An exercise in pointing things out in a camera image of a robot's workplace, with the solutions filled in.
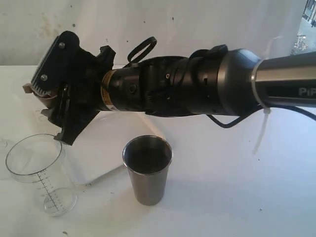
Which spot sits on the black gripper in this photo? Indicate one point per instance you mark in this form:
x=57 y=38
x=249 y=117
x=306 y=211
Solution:
x=79 y=94

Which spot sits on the brown wooden cup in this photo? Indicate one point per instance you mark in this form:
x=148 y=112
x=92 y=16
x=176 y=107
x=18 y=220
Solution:
x=48 y=100

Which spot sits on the clear measuring beaker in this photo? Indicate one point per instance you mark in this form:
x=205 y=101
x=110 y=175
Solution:
x=38 y=162

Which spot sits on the stainless steel cup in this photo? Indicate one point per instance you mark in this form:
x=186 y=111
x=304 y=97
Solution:
x=147 y=159

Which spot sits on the brown pellets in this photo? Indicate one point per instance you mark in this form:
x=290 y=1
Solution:
x=27 y=88

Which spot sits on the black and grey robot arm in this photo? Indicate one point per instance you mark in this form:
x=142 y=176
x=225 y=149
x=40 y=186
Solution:
x=209 y=82

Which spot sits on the translucent plastic cup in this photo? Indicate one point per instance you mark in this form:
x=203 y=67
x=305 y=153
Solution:
x=41 y=123

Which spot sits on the white rectangular tray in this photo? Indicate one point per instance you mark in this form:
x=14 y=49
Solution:
x=98 y=148

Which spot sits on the wrist camera with heatsink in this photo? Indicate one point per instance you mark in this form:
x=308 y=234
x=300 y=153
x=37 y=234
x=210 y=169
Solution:
x=53 y=68

